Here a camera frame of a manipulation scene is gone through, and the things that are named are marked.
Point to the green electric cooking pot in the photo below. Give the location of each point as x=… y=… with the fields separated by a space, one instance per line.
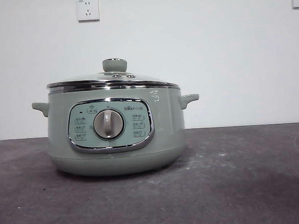
x=165 y=121

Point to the glass lid with green knob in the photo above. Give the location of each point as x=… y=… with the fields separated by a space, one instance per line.
x=114 y=65

